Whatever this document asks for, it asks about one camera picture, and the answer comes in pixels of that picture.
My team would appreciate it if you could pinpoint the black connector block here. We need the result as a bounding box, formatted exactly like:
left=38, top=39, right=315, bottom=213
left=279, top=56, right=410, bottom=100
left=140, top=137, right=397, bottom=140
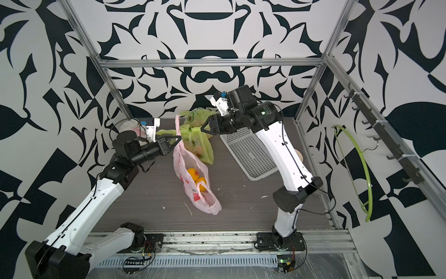
left=121, top=257, right=154, bottom=274

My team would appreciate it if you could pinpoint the yellow fruit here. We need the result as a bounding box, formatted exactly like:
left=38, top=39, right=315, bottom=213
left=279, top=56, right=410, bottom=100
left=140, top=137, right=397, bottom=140
left=187, top=168, right=200, bottom=181
left=195, top=177, right=207, bottom=192

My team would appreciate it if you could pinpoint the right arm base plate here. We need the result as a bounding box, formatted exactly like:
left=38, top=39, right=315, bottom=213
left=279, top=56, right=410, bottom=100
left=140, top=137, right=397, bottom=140
left=254, top=232, right=306, bottom=252

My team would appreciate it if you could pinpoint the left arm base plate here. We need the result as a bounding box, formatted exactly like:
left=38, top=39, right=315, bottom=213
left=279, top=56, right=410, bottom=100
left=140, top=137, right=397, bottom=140
left=130, top=232, right=164, bottom=253

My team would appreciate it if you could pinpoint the beige round perforated disc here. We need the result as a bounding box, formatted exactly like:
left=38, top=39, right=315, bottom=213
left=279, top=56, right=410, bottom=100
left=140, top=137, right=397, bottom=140
left=295, top=149, right=304, bottom=162

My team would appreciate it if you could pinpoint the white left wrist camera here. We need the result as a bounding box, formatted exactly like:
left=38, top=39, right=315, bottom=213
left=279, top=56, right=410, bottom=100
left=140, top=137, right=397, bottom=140
left=141, top=118, right=160, bottom=142

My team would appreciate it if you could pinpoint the black wall hook rail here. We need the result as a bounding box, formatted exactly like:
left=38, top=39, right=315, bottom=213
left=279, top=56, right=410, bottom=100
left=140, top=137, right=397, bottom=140
left=345, top=83, right=426, bottom=185

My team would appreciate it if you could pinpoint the green circuit board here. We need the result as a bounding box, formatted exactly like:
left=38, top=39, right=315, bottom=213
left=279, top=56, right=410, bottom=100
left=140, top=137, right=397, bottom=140
left=277, top=255, right=296, bottom=274

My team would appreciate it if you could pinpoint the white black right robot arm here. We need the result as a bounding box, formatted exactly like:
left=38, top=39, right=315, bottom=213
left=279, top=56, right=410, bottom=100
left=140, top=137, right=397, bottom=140
left=201, top=86, right=322, bottom=239

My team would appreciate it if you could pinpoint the white plush bear pink shirt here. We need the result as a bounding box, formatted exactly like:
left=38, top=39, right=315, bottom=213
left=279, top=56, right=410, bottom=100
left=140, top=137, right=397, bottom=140
left=118, top=119, right=147, bottom=138

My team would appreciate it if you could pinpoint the pink apple print plastic bag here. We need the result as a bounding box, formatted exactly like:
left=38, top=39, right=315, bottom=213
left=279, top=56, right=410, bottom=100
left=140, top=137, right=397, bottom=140
left=173, top=137, right=222, bottom=215

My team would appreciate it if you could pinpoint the white perforated plastic basket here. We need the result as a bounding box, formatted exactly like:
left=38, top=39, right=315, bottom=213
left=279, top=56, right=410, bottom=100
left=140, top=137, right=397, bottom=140
left=220, top=128, right=278, bottom=181

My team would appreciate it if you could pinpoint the green hoop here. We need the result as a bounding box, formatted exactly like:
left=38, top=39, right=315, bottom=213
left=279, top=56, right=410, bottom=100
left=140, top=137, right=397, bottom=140
left=332, top=124, right=374, bottom=223

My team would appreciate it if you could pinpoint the green avocado print plastic bag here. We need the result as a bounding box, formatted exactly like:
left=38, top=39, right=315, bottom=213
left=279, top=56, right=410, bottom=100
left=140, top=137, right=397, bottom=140
left=180, top=108, right=218, bottom=127

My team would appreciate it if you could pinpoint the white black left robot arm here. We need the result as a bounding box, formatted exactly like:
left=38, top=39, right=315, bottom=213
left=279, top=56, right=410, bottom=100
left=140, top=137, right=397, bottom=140
left=25, top=130, right=181, bottom=279

